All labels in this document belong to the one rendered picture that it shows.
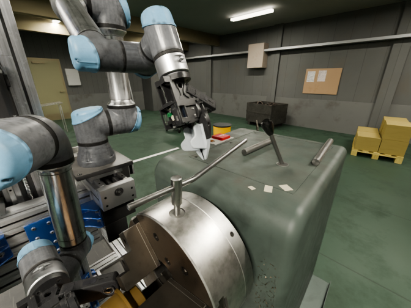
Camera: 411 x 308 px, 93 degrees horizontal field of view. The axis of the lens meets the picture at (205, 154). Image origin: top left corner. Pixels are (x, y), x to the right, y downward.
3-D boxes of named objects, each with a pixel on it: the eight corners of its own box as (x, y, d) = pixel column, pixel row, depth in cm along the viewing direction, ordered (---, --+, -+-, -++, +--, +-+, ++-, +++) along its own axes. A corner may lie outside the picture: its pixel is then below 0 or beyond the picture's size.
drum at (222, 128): (233, 151, 425) (235, 124, 402) (221, 156, 402) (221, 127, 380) (221, 147, 452) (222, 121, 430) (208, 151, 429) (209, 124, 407)
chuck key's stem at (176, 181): (176, 228, 41) (175, 181, 37) (170, 223, 42) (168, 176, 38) (184, 223, 42) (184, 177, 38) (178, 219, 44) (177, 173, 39)
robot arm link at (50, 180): (31, 107, 52) (68, 246, 69) (-6, 114, 42) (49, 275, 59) (77, 109, 53) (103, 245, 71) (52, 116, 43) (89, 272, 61)
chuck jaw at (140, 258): (164, 257, 48) (142, 214, 50) (172, 255, 45) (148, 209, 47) (121, 291, 41) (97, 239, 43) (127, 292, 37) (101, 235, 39)
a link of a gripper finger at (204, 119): (197, 142, 49) (187, 109, 48) (202, 140, 50) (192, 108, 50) (210, 138, 46) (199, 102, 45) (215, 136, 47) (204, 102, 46)
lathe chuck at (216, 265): (159, 260, 66) (151, 179, 54) (238, 338, 47) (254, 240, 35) (135, 278, 60) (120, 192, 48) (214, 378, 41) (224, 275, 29)
